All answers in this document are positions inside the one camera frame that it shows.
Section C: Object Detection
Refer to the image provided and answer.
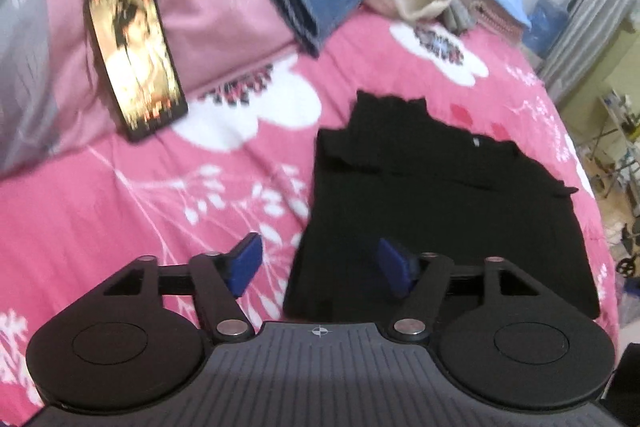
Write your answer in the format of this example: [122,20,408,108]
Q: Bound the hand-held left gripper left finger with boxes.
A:
[101,232,265,344]

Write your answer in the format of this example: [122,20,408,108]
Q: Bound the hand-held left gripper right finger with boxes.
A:
[377,237,554,343]

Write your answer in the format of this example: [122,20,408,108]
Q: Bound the black printed t-shirt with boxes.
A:
[282,89,601,323]

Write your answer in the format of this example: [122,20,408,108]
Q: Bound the pink floral blanket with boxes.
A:
[0,2,621,427]

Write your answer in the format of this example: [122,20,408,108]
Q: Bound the smartphone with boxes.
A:
[82,0,190,142]

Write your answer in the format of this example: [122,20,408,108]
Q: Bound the metal drying rack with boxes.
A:
[580,92,640,200]

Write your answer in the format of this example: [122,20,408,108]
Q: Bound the pink folded towels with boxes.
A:
[452,0,526,40]

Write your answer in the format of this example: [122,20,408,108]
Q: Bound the blue plastic bag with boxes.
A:
[522,0,571,62]

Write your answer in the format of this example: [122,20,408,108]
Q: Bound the grey floral bedding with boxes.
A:
[0,0,66,180]

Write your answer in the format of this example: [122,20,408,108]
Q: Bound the grey curtain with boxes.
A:
[540,0,640,102]

